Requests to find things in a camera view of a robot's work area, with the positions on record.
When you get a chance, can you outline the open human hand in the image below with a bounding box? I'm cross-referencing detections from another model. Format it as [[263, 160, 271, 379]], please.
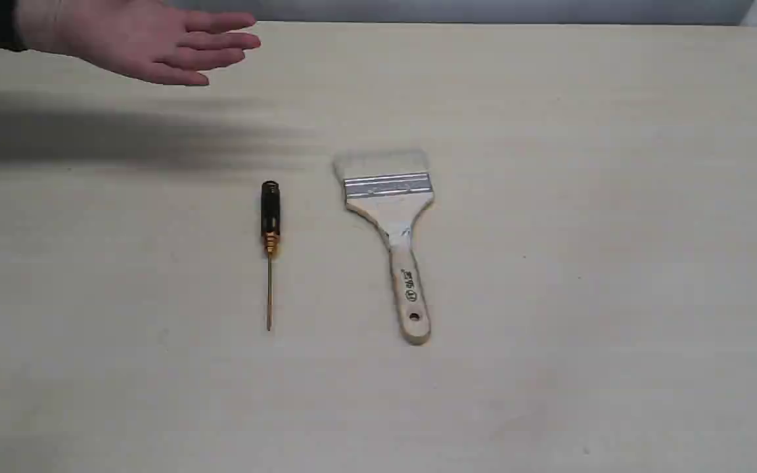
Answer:
[[14, 1, 261, 87]]

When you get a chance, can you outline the black and gold screwdriver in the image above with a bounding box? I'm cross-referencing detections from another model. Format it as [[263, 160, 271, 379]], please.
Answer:
[[260, 180, 281, 332]]

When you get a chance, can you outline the wooden handled paint brush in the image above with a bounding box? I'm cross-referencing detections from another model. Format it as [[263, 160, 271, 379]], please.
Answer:
[[333, 149, 434, 346]]

